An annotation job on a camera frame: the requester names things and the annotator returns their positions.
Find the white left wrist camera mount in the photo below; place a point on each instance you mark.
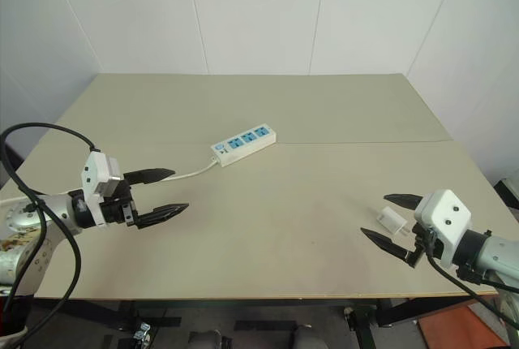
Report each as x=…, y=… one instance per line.
x=94, y=170

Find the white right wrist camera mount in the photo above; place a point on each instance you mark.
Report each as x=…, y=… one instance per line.
x=444, y=215

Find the black object beside table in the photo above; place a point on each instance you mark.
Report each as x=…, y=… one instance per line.
x=509, y=195

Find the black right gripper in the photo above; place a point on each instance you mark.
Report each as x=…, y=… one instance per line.
x=423, y=249

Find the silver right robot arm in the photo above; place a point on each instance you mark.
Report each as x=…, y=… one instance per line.
x=498, y=255

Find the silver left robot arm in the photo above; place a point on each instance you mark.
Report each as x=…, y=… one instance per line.
x=52, y=211

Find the white power strip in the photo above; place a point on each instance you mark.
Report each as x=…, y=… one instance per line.
x=243, y=142

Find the black metal table frame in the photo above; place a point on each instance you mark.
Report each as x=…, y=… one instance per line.
x=243, y=303

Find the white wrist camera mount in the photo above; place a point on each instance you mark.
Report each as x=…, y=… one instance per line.
x=444, y=215
x=94, y=170

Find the white plug adapter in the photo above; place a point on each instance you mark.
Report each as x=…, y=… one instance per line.
x=390, y=221

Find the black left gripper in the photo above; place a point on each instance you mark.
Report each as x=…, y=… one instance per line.
x=117, y=211

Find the orange flat board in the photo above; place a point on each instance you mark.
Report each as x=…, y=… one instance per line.
x=458, y=328

